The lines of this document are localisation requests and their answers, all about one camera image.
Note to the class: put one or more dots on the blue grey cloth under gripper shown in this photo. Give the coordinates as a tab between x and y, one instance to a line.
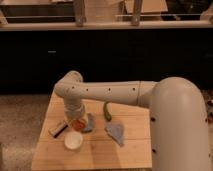
90	123

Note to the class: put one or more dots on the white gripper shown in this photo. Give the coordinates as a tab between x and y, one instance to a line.
76	115

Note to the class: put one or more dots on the wooden table board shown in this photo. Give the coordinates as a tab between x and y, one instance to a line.
98	150

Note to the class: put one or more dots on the metal railing frame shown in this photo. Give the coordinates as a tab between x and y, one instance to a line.
27	15

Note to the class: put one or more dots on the green cucumber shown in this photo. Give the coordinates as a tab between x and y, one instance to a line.
107	114

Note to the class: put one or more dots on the white paper cup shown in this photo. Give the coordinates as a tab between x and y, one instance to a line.
73	140

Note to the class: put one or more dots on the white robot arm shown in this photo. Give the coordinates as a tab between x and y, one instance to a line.
178	117

